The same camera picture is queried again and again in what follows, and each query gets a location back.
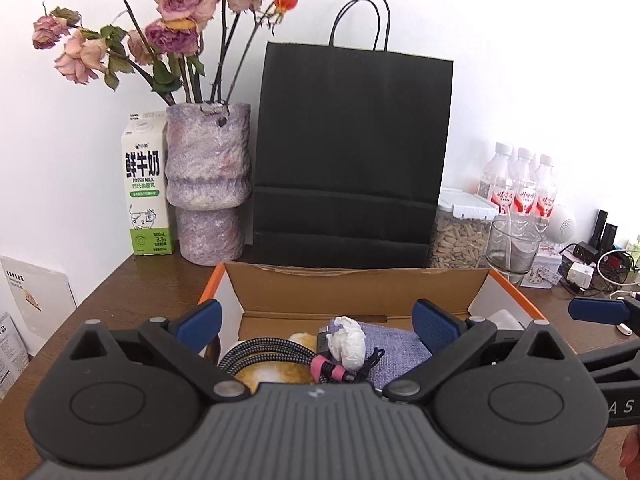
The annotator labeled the person's right hand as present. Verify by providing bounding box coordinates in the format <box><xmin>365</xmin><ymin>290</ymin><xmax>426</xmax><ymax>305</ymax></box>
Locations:
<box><xmin>619</xmin><ymin>424</ymin><xmax>640</xmax><ymax>480</ymax></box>

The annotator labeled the black paper shopping bag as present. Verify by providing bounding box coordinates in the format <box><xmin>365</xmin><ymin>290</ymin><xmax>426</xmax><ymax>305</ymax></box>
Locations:
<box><xmin>251</xmin><ymin>0</ymin><xmax>455</xmax><ymax>270</ymax></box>

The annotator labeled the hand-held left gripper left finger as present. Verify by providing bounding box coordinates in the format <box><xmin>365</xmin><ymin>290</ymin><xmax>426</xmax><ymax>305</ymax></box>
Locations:
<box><xmin>69</xmin><ymin>298</ymin><xmax>251</xmax><ymax>404</ymax></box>

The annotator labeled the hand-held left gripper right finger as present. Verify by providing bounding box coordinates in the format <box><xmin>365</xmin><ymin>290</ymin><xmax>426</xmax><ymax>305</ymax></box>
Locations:
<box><xmin>382</xmin><ymin>298</ymin><xmax>576</xmax><ymax>406</ymax></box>

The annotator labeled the yellow and white plush toy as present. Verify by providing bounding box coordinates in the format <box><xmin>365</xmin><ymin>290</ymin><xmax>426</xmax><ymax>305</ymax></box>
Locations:
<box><xmin>234</xmin><ymin>331</ymin><xmax>322</xmax><ymax>387</ymax></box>

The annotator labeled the red label water bottle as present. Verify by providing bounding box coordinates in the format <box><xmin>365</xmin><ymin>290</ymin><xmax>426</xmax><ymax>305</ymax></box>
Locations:
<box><xmin>510</xmin><ymin>147</ymin><xmax>539</xmax><ymax>217</ymax></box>
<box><xmin>532</xmin><ymin>153</ymin><xmax>559</xmax><ymax>219</ymax></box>
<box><xmin>477</xmin><ymin>142</ymin><xmax>516</xmax><ymax>212</ymax></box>

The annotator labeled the dried pink rose bouquet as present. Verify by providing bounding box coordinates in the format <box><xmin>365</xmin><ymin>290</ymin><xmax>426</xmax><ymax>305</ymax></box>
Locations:
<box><xmin>32</xmin><ymin>0</ymin><xmax>300</xmax><ymax>107</ymax></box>

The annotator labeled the white charger with cables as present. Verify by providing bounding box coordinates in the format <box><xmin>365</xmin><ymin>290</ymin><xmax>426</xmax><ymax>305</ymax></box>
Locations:
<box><xmin>559</xmin><ymin>254</ymin><xmax>613</xmax><ymax>297</ymax></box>

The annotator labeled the floral tin box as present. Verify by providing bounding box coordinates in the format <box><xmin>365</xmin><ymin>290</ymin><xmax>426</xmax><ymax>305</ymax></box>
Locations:
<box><xmin>519</xmin><ymin>244</ymin><xmax>564</xmax><ymax>290</ymax></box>

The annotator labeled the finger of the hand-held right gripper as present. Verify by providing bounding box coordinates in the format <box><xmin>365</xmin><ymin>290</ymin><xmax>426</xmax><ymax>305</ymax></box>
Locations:
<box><xmin>569</xmin><ymin>295</ymin><xmax>640</xmax><ymax>334</ymax></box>

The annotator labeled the clear drinking glass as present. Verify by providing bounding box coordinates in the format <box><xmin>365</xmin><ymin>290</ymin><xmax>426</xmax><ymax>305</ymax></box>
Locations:
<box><xmin>485</xmin><ymin>218</ymin><xmax>544</xmax><ymax>286</ymax></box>

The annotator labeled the grey blue fabric pouch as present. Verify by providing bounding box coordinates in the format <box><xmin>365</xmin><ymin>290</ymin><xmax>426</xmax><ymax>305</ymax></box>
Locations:
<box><xmin>357</xmin><ymin>320</ymin><xmax>434</xmax><ymax>392</ymax></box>

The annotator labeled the black and white braided cable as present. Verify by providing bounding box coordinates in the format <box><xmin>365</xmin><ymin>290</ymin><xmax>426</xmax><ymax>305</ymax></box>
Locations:
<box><xmin>218</xmin><ymin>329</ymin><xmax>335</xmax><ymax>387</ymax></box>

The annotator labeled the white and green milk carton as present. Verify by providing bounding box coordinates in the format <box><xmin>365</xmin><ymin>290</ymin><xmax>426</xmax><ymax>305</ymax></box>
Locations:
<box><xmin>121</xmin><ymin>111</ymin><xmax>174</xmax><ymax>256</ymax></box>

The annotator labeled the white printed packet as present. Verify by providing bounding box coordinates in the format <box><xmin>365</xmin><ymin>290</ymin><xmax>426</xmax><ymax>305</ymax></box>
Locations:
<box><xmin>0</xmin><ymin>312</ymin><xmax>30</xmax><ymax>402</ymax></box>

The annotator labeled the white power adapter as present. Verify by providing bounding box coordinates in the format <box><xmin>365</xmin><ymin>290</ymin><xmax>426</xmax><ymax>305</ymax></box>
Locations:
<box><xmin>562</xmin><ymin>262</ymin><xmax>595</xmax><ymax>295</ymax></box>

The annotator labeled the white round speaker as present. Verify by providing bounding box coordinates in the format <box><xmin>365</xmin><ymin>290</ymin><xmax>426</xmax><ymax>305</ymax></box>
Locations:
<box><xmin>542</xmin><ymin>203</ymin><xmax>577</xmax><ymax>246</ymax></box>

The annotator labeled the mottled purple ceramic vase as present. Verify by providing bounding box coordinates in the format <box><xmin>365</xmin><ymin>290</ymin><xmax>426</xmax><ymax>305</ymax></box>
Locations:
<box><xmin>164</xmin><ymin>101</ymin><xmax>253</xmax><ymax>266</ymax></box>

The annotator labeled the thin black cable pink tie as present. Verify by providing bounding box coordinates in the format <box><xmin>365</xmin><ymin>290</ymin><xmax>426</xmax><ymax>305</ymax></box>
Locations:
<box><xmin>308</xmin><ymin>347</ymin><xmax>386</xmax><ymax>385</ymax></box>

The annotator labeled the white tissue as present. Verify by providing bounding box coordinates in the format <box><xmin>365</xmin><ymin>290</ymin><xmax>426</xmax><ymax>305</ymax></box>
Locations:
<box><xmin>327</xmin><ymin>315</ymin><xmax>368</xmax><ymax>370</ymax></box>

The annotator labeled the white card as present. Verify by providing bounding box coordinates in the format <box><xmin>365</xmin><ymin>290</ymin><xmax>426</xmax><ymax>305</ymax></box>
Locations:
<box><xmin>0</xmin><ymin>254</ymin><xmax>79</xmax><ymax>357</ymax></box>

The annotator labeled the clear seed container white lid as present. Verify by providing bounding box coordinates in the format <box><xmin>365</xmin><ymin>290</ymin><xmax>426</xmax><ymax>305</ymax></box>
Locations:
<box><xmin>427</xmin><ymin>187</ymin><xmax>501</xmax><ymax>270</ymax></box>

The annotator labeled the orange edged cardboard box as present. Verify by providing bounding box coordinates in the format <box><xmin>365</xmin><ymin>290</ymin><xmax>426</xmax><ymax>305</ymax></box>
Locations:
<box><xmin>197</xmin><ymin>261</ymin><xmax>549</xmax><ymax>392</ymax></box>

